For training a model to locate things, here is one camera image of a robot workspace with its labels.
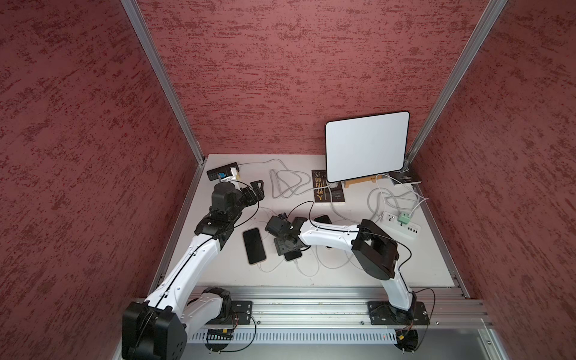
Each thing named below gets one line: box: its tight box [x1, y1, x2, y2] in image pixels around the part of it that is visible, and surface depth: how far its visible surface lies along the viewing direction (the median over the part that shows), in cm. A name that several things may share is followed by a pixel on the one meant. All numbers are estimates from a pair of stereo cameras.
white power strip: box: [376, 212, 421, 240], surface depth 95 cm
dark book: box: [311, 169, 346, 203], surface depth 109 cm
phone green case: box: [283, 250, 303, 261], surface depth 87 cm
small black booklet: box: [389, 166, 423, 185], surface depth 113 cm
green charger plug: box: [397, 212, 411, 225], surface depth 94 cm
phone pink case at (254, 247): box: [242, 228, 267, 265], surface depth 91 cm
